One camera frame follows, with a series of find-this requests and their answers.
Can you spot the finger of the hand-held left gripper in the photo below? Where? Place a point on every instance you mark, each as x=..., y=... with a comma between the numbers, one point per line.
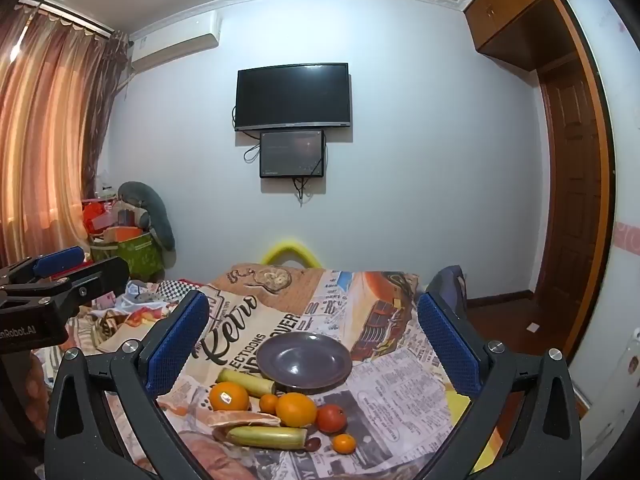
x=97, y=277
x=60, y=259

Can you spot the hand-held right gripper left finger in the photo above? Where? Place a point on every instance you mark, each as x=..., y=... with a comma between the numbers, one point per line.
x=175, y=345

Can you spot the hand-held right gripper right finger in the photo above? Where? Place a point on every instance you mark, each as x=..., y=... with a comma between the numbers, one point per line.
x=450, y=350

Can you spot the orange with sticker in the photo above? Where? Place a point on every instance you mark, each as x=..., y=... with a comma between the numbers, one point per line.
x=229, y=396

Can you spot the peeled citrus segment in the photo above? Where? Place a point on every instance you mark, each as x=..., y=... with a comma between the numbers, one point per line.
x=242, y=418

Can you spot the green yellow banana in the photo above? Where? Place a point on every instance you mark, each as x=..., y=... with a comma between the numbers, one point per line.
x=265, y=437

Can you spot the purple plate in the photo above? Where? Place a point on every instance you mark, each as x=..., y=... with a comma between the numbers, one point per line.
x=305, y=360

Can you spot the red tomato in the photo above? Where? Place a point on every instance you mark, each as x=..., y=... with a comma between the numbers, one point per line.
x=331, y=418

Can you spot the plain orange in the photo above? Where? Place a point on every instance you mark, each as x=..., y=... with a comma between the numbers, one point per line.
x=296, y=410

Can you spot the green patterned box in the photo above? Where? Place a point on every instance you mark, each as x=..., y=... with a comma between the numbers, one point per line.
x=140, y=257

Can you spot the yellow blanket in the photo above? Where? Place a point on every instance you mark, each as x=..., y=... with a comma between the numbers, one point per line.
x=457, y=402

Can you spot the orange flat box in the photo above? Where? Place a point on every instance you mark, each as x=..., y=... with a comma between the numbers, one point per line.
x=127, y=233

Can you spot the black white checkered cloth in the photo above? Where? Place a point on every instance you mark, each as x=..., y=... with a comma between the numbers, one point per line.
x=177, y=289

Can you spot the red box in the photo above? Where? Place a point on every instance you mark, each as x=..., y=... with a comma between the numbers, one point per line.
x=97, y=215

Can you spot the dark blue chair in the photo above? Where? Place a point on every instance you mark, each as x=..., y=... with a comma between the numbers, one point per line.
x=450, y=282

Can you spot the grey plush toy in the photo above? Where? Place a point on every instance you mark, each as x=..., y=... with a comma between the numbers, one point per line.
x=157, y=215

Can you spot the small tangerine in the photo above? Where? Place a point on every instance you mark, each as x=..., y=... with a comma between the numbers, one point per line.
x=344, y=444
x=268, y=404

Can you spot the orange brown curtain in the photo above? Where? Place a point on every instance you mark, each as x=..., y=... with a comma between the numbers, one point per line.
x=45, y=135

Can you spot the yellow chair back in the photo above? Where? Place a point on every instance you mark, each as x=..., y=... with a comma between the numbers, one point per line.
x=290, y=249

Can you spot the dark red date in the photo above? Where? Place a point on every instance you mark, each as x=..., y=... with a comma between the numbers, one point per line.
x=313, y=444

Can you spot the brown wooden door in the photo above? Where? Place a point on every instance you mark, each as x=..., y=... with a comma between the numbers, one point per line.
x=572, y=185

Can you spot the white air conditioner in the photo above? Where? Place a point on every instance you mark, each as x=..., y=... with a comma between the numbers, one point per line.
x=175, y=40

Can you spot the wooden overhead cabinet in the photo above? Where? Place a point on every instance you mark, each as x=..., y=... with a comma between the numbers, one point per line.
x=520, y=10

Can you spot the small black wall monitor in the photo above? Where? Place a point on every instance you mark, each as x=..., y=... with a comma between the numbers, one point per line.
x=292, y=152

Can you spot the black wall television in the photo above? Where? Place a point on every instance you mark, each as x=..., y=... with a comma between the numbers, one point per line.
x=292, y=95

